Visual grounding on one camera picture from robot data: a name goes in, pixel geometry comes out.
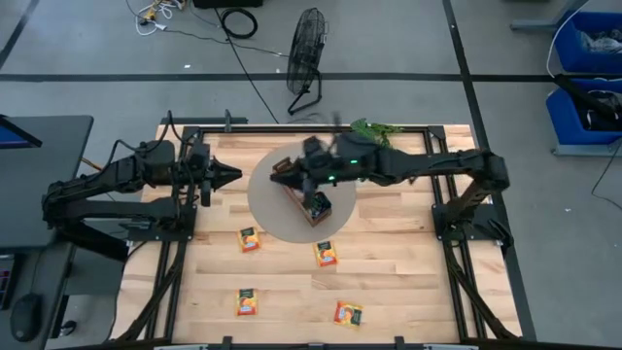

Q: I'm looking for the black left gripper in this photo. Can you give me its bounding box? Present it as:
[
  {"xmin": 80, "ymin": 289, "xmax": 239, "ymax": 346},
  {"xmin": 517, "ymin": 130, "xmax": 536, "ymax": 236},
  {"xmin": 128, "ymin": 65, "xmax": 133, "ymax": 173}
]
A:
[{"xmin": 187, "ymin": 143, "xmax": 243, "ymax": 208}]

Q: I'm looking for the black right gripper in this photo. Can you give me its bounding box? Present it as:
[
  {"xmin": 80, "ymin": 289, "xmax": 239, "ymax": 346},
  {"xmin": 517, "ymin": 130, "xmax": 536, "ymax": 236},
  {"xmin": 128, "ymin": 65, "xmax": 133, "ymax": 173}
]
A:
[{"xmin": 270, "ymin": 136, "xmax": 328, "ymax": 209}]

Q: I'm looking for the dark blue tea packet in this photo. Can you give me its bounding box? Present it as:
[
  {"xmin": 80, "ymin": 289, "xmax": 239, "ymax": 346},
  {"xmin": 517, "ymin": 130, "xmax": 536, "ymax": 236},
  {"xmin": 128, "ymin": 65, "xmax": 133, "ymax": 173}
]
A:
[{"xmin": 309, "ymin": 192, "xmax": 333, "ymax": 220}]

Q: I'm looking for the orange tea packet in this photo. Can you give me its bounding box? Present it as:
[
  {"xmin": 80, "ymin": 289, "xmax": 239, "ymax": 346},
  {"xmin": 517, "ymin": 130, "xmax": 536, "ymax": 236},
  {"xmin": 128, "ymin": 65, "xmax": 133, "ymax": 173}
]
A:
[
  {"xmin": 236, "ymin": 226, "xmax": 262, "ymax": 254},
  {"xmin": 234, "ymin": 288, "xmax": 259, "ymax": 318},
  {"xmin": 332, "ymin": 300, "xmax": 364, "ymax": 329},
  {"xmin": 313, "ymin": 240, "xmax": 339, "ymax": 268}
]

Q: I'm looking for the round grey mat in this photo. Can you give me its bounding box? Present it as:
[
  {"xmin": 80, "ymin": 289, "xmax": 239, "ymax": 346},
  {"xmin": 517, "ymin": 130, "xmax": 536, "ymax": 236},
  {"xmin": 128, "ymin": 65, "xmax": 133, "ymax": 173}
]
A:
[{"xmin": 246, "ymin": 140, "xmax": 359, "ymax": 245}]

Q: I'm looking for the green plant in white pot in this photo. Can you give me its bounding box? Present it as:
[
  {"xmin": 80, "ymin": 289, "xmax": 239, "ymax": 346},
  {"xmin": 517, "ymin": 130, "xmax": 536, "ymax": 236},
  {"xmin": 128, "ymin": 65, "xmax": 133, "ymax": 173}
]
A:
[{"xmin": 349, "ymin": 118, "xmax": 404, "ymax": 150}]

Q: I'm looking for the black floor fan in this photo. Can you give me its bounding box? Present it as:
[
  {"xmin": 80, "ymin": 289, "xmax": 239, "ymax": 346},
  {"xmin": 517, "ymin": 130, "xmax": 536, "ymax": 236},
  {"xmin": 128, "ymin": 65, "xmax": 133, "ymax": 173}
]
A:
[{"xmin": 285, "ymin": 6, "xmax": 330, "ymax": 117}]

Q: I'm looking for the black floor box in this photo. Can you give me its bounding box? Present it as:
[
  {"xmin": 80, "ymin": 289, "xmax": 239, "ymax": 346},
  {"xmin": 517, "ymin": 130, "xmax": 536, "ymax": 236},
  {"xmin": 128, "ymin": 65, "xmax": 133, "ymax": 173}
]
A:
[{"xmin": 191, "ymin": 0, "xmax": 264, "ymax": 10}]

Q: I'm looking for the black desk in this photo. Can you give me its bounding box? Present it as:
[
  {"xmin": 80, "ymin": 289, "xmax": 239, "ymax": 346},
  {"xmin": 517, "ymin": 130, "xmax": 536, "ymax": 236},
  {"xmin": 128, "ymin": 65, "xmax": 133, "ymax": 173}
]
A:
[{"xmin": 0, "ymin": 114, "xmax": 94, "ymax": 250}]

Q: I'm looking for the monitor with blue screen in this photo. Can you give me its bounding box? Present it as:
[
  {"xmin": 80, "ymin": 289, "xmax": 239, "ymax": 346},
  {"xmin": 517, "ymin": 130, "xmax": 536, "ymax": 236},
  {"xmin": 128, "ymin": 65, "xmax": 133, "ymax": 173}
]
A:
[{"xmin": 0, "ymin": 114, "xmax": 43, "ymax": 150}]

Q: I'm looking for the black computer mouse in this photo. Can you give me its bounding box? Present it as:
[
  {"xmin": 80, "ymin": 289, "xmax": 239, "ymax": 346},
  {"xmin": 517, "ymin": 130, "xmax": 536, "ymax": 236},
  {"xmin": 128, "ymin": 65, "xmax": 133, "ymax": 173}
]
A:
[{"xmin": 9, "ymin": 293, "xmax": 45, "ymax": 344}]

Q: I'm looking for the black keyboard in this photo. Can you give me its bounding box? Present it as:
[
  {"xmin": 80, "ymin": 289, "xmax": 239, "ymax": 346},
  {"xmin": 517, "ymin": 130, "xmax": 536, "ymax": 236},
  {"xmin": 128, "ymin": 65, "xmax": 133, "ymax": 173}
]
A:
[{"xmin": 0, "ymin": 252, "xmax": 17, "ymax": 312}]

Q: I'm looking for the blue bin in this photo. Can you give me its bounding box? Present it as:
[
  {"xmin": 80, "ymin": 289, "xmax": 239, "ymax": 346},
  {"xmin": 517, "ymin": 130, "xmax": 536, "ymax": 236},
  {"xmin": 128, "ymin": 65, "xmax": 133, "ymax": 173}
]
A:
[
  {"xmin": 553, "ymin": 10, "xmax": 622, "ymax": 75},
  {"xmin": 544, "ymin": 77, "xmax": 622, "ymax": 147}
]

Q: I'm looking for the grey metal leg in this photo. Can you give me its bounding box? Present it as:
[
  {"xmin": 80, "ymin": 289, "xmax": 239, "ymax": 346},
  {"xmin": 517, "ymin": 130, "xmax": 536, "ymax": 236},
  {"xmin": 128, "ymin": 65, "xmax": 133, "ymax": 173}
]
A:
[{"xmin": 509, "ymin": 0, "xmax": 590, "ymax": 33}]

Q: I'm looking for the black bag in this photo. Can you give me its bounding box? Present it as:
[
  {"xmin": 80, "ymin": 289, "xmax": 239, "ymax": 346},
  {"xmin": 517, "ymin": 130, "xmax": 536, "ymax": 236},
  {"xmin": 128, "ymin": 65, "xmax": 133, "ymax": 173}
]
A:
[{"xmin": 553, "ymin": 72, "xmax": 622, "ymax": 132}]

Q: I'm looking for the wooden tea box with handle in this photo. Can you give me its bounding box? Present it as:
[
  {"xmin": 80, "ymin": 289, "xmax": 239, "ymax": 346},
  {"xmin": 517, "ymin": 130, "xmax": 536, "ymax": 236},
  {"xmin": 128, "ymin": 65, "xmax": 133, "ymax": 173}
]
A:
[{"xmin": 270, "ymin": 156, "xmax": 335, "ymax": 228}]

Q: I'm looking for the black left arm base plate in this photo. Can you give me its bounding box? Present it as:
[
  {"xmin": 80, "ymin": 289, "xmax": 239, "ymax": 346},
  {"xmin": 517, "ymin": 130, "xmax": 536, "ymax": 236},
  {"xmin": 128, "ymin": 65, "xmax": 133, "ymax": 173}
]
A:
[{"xmin": 126, "ymin": 202, "xmax": 198, "ymax": 243}]

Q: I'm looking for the black floor cable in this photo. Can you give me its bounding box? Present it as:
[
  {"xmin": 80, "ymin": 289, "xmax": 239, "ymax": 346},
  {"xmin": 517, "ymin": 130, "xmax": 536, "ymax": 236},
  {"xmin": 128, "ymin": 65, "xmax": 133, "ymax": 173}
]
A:
[{"xmin": 213, "ymin": 8, "xmax": 281, "ymax": 125}]

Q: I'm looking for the black table frame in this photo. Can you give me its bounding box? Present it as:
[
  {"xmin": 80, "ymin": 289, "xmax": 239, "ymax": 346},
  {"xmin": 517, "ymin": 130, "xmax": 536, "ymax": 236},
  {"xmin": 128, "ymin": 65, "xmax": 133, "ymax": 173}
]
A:
[{"xmin": 111, "ymin": 116, "xmax": 538, "ymax": 350}]

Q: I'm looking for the coiled black cable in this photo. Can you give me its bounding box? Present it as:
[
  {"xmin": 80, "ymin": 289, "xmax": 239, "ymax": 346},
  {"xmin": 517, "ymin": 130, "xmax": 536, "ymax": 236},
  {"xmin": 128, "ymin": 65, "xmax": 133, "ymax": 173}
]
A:
[{"xmin": 219, "ymin": 6, "xmax": 259, "ymax": 40}]

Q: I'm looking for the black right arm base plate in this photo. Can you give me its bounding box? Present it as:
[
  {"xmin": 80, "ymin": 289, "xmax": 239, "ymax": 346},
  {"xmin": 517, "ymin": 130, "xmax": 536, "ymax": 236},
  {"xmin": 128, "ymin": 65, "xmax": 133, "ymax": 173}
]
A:
[{"xmin": 431, "ymin": 201, "xmax": 501, "ymax": 242}]

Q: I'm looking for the white cable bundle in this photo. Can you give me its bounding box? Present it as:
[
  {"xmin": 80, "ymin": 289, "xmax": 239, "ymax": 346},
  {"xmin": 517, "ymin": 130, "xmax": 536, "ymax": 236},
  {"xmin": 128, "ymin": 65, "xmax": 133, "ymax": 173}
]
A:
[{"xmin": 133, "ymin": 0, "xmax": 189, "ymax": 36}]

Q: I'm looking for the white floor cable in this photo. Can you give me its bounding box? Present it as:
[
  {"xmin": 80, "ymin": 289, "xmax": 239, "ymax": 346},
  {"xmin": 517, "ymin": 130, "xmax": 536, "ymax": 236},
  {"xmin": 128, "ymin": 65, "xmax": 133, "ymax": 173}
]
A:
[{"xmin": 545, "ymin": 8, "xmax": 587, "ymax": 79}]

